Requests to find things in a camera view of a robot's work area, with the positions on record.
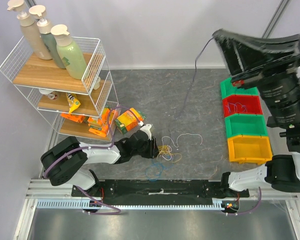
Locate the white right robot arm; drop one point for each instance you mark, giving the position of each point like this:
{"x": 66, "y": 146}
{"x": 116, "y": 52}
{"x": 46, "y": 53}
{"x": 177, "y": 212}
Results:
{"x": 282, "y": 173}

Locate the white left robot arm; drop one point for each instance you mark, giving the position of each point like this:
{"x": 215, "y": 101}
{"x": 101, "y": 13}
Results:
{"x": 64, "y": 163}

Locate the green storage bin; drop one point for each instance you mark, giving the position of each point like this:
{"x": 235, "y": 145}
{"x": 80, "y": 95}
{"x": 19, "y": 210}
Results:
{"x": 245, "y": 124}
{"x": 227, "y": 89}

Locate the light green pump bottle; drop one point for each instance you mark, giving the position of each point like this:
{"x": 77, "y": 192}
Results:
{"x": 69, "y": 51}

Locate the beige pump bottle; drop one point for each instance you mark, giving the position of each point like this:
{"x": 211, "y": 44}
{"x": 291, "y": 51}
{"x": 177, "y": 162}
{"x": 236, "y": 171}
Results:
{"x": 29, "y": 29}

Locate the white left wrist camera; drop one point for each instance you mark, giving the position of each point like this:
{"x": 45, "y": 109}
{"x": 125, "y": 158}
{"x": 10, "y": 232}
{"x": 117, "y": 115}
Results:
{"x": 146, "y": 128}

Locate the white wire shelf rack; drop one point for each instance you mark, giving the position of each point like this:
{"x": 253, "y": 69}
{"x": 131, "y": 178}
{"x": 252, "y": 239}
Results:
{"x": 95, "y": 91}

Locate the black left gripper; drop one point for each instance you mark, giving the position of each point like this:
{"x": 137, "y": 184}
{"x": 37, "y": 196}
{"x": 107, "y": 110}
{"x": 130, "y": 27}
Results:
{"x": 153, "y": 150}

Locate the top green storage bin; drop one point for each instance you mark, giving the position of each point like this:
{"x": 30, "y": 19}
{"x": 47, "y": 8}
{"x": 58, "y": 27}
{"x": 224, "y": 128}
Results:
{"x": 227, "y": 89}

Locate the grey cable duct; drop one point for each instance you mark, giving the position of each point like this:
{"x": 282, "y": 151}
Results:
{"x": 86, "y": 204}

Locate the orange boxes on shelf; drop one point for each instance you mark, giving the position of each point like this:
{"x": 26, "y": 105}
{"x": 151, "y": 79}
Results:
{"x": 87, "y": 126}

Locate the grey-green pump bottle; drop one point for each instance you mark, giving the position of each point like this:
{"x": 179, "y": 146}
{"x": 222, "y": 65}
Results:
{"x": 45, "y": 26}

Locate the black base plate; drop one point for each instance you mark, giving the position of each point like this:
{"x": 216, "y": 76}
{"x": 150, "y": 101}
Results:
{"x": 162, "y": 192}

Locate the orange yellow crayon box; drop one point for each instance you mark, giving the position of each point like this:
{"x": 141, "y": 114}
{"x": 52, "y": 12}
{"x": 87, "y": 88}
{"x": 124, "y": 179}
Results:
{"x": 127, "y": 121}

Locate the white cup on shelf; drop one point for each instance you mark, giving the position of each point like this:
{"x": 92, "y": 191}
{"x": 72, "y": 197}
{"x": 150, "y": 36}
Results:
{"x": 50, "y": 94}

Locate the yellow storage bin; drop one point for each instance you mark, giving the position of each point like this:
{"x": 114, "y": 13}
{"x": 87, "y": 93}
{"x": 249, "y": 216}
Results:
{"x": 249, "y": 149}

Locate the red storage bin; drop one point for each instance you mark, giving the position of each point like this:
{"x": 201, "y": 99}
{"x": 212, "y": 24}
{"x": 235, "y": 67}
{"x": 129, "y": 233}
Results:
{"x": 241, "y": 104}

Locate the lower green storage bin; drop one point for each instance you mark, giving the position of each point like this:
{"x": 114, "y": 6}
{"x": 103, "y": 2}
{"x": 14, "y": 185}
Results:
{"x": 245, "y": 124}

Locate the yellow snack bag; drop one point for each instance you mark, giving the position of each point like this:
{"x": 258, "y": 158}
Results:
{"x": 73, "y": 102}

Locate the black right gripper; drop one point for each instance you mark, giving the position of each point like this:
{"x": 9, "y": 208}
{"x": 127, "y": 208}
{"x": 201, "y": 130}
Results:
{"x": 269, "y": 67}

